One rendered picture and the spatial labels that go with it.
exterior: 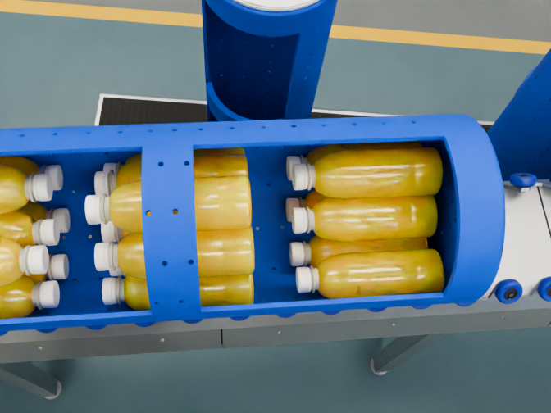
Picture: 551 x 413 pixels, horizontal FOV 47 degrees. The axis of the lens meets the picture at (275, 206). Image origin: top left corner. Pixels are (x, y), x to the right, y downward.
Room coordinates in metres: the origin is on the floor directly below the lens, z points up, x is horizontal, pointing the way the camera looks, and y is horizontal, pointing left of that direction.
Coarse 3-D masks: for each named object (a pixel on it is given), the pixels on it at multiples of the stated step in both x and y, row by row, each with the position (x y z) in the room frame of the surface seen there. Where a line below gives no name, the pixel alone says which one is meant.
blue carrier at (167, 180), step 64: (64, 128) 0.40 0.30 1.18; (128, 128) 0.41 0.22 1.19; (192, 128) 0.42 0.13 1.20; (256, 128) 0.44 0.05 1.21; (320, 128) 0.45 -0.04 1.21; (384, 128) 0.47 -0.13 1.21; (448, 128) 0.49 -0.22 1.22; (64, 192) 0.38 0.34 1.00; (192, 192) 0.31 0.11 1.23; (256, 192) 0.44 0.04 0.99; (448, 192) 0.46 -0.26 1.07; (192, 256) 0.24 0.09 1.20; (256, 256) 0.34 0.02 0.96; (448, 256) 0.38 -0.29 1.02; (0, 320) 0.14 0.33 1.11; (64, 320) 0.15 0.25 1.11; (128, 320) 0.17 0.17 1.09
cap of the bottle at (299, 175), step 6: (294, 168) 0.42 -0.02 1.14; (300, 168) 0.42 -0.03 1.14; (306, 168) 0.43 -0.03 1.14; (294, 174) 0.41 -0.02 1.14; (300, 174) 0.41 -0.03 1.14; (306, 174) 0.42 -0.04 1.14; (294, 180) 0.41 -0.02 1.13; (300, 180) 0.41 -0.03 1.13; (306, 180) 0.41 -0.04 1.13; (294, 186) 0.40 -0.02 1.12; (300, 186) 0.40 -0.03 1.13; (306, 186) 0.40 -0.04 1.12
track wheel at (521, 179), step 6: (516, 174) 0.59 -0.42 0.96; (522, 174) 0.58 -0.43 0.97; (528, 174) 0.59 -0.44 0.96; (510, 180) 0.57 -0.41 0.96; (516, 180) 0.56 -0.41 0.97; (522, 180) 0.56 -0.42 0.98; (528, 180) 0.56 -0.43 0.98; (534, 180) 0.57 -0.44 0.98; (522, 186) 0.55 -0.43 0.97; (528, 186) 0.56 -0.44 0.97
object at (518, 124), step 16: (544, 64) 1.03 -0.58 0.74; (528, 80) 1.04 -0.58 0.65; (544, 80) 0.99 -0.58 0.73; (528, 96) 1.00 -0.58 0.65; (544, 96) 0.96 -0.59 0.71; (512, 112) 1.01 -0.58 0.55; (528, 112) 0.97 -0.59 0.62; (544, 112) 0.94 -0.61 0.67; (496, 128) 1.02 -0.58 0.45; (512, 128) 0.97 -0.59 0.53; (528, 128) 0.94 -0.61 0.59; (544, 128) 0.92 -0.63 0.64; (496, 144) 0.98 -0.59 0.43; (512, 144) 0.94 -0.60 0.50; (528, 144) 0.92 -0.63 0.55; (544, 144) 0.90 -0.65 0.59; (512, 160) 0.92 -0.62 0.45; (528, 160) 0.90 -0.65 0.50; (544, 160) 0.89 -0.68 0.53; (544, 176) 0.88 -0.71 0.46
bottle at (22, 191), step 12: (0, 168) 0.33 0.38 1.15; (12, 168) 0.34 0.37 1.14; (0, 180) 0.31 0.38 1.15; (12, 180) 0.32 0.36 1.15; (24, 180) 0.33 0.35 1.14; (0, 192) 0.30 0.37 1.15; (12, 192) 0.30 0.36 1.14; (24, 192) 0.31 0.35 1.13; (0, 204) 0.29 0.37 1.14; (12, 204) 0.29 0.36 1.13; (24, 204) 0.30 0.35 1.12
